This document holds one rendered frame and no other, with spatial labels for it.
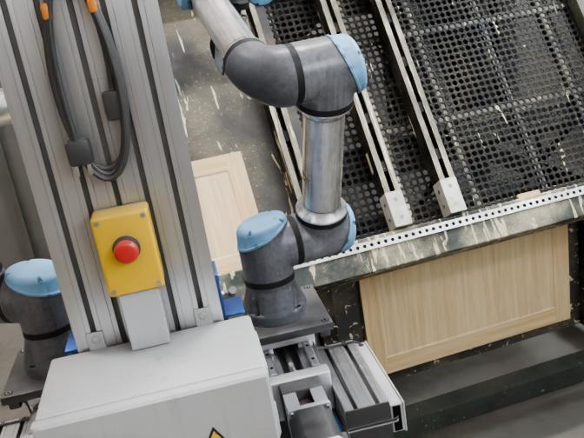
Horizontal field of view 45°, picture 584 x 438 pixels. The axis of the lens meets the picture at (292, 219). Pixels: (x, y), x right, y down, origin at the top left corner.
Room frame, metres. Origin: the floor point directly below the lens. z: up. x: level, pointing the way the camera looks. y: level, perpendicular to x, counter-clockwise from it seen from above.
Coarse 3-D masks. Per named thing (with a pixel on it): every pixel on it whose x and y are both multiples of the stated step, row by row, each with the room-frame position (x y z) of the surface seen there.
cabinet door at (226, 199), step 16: (208, 160) 2.33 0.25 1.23; (224, 160) 2.33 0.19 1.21; (240, 160) 2.34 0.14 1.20; (208, 176) 2.29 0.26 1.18; (224, 176) 2.30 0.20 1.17; (240, 176) 2.30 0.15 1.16; (208, 192) 2.26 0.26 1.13; (224, 192) 2.27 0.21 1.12; (240, 192) 2.27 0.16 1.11; (208, 208) 2.23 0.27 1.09; (224, 208) 2.24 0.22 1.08; (240, 208) 2.24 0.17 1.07; (256, 208) 2.25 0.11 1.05; (208, 224) 2.20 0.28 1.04; (224, 224) 2.20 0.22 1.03; (208, 240) 2.17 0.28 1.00; (224, 240) 2.17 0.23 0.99; (224, 256) 2.14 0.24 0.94; (224, 272) 2.11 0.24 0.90
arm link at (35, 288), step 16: (16, 272) 1.39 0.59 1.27; (32, 272) 1.38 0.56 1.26; (48, 272) 1.38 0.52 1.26; (0, 288) 1.38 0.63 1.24; (16, 288) 1.35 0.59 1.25; (32, 288) 1.35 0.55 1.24; (48, 288) 1.36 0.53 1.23; (0, 304) 1.37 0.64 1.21; (16, 304) 1.36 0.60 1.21; (32, 304) 1.35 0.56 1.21; (48, 304) 1.35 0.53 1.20; (16, 320) 1.37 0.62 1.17; (32, 320) 1.35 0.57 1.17; (48, 320) 1.35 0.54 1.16; (64, 320) 1.37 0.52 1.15
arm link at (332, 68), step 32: (320, 64) 1.28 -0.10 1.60; (352, 64) 1.30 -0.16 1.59; (320, 96) 1.30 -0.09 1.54; (352, 96) 1.34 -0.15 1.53; (320, 128) 1.35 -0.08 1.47; (320, 160) 1.38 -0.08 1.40; (320, 192) 1.41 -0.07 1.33; (320, 224) 1.43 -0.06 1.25; (352, 224) 1.48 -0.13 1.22; (320, 256) 1.47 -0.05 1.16
